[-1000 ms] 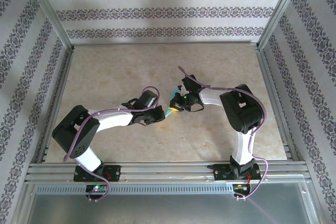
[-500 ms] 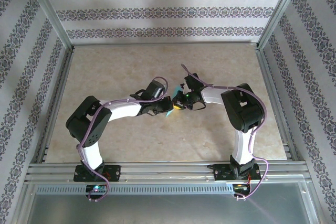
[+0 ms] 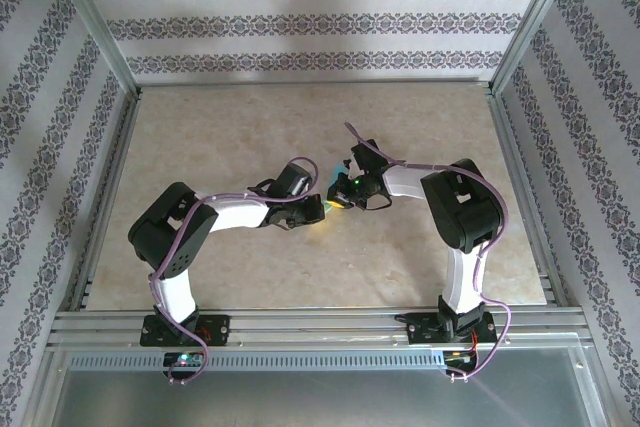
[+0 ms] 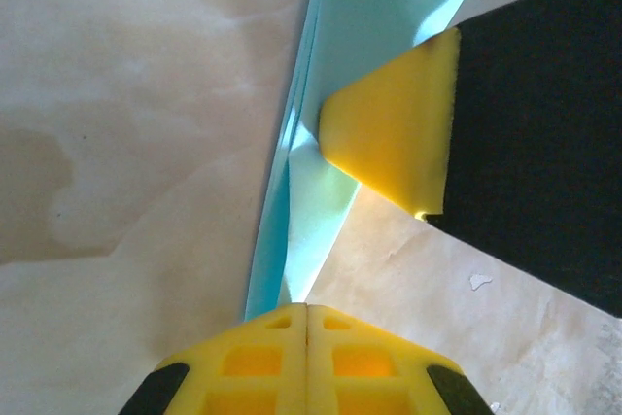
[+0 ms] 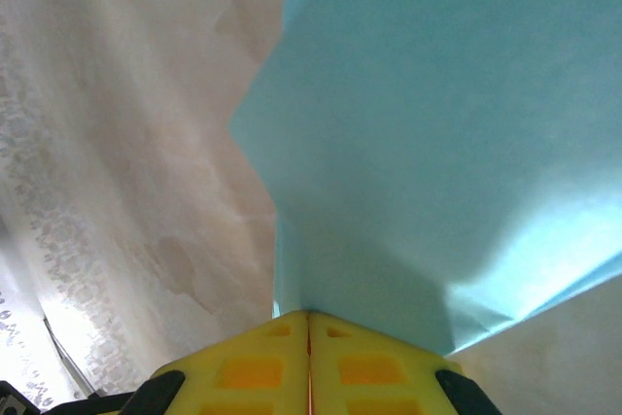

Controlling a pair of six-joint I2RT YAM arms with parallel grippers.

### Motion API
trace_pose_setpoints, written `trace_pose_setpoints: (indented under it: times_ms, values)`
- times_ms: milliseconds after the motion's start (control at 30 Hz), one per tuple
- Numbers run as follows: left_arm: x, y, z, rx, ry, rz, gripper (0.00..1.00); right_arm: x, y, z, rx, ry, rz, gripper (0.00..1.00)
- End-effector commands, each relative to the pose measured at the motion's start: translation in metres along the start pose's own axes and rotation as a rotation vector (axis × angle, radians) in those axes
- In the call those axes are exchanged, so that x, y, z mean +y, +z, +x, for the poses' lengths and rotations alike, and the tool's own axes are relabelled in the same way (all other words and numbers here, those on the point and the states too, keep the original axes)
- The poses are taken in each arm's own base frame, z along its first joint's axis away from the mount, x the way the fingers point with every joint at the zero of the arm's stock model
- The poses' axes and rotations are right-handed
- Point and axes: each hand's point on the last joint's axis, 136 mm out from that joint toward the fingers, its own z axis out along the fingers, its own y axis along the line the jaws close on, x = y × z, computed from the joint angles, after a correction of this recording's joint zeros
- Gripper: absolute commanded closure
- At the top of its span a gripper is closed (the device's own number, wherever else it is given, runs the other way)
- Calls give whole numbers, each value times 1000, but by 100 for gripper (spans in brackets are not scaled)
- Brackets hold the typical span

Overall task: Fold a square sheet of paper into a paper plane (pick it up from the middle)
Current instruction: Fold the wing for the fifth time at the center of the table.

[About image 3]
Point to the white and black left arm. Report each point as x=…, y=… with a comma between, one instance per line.
x=170, y=232

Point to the aluminium frame post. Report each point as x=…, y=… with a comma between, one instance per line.
x=535, y=22
x=95, y=22

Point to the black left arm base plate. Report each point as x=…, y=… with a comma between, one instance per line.
x=215, y=329

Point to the wide aluminium mounting rail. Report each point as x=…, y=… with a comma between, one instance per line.
x=320, y=329

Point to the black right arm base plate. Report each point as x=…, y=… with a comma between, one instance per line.
x=422, y=327

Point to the right circuit board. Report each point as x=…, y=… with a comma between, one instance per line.
x=460, y=357

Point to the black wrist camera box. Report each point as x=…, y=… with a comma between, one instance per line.
x=292, y=178
x=369, y=156

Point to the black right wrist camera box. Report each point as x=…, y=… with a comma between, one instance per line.
x=369, y=156

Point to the left circuit board green light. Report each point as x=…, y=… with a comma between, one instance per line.
x=183, y=359

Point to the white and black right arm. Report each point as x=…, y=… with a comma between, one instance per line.
x=462, y=207

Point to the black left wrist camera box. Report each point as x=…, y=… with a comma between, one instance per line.
x=292, y=178

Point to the thin aluminium wall rail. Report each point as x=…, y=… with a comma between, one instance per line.
x=310, y=83

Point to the aluminium side rail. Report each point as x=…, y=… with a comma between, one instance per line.
x=107, y=197
x=530, y=197

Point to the grey metal sheet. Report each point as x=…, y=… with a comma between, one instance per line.
x=320, y=397

